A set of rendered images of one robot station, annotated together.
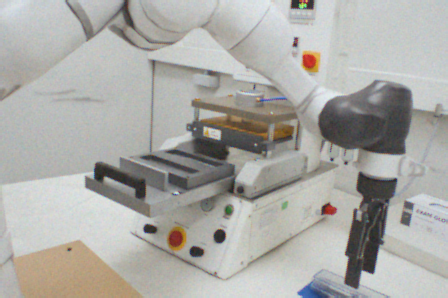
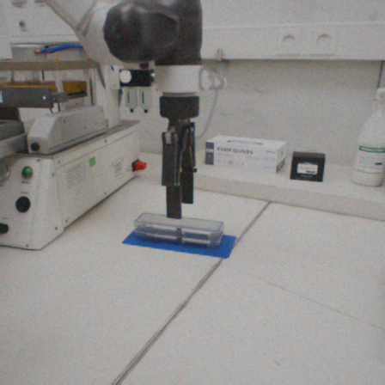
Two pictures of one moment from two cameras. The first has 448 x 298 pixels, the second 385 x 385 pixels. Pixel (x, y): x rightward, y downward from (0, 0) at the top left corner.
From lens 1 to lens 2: 0.25 m
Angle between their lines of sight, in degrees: 23
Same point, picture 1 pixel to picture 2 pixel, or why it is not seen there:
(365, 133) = (158, 38)
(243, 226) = (47, 186)
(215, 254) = (22, 225)
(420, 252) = (228, 181)
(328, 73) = not seen: hidden behind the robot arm
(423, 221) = (224, 156)
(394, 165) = (194, 77)
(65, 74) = not seen: outside the picture
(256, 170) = (49, 122)
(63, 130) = not seen: outside the picture
